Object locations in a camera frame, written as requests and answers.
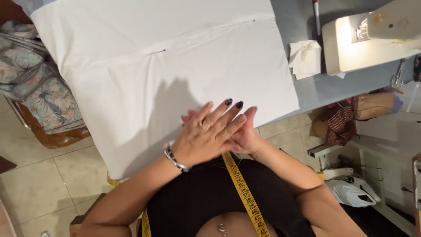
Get white and red pen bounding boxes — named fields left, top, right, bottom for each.
left=312, top=0, right=321, bottom=36

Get large white fabric sheet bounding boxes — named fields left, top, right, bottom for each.
left=13, top=0, right=300, bottom=181

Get red patterned fabric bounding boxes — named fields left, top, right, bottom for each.
left=324, top=105, right=356, bottom=146

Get person's right hand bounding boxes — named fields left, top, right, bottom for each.
left=180, top=106, right=264, bottom=157

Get white plastic bag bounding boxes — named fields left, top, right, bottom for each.
left=325, top=176, right=382, bottom=208

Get white sewing machine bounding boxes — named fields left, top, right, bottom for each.
left=322, top=0, right=421, bottom=76

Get small metal scissors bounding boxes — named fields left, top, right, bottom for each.
left=390, top=59, right=406, bottom=95

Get yellow measuring tape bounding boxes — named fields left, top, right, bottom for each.
left=107, top=151, right=271, bottom=237

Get folded white cloth pieces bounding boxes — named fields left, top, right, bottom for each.
left=288, top=39, right=322, bottom=80

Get white shelf unit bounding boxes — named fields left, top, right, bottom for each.
left=307, top=110, right=421, bottom=237

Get person's left hand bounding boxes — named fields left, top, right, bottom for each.
left=170, top=98, right=248, bottom=169

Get heap of floral fabric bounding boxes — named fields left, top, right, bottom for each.
left=0, top=20, right=87, bottom=135

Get brown paper bag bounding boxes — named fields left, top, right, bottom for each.
left=353, top=92, right=395, bottom=122

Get wooden stool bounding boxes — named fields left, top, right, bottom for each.
left=69, top=193, right=106, bottom=237

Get person's black top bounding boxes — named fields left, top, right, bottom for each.
left=137, top=154, right=317, bottom=237

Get silver and black bracelet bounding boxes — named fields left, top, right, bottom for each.
left=164, top=142, right=192, bottom=174

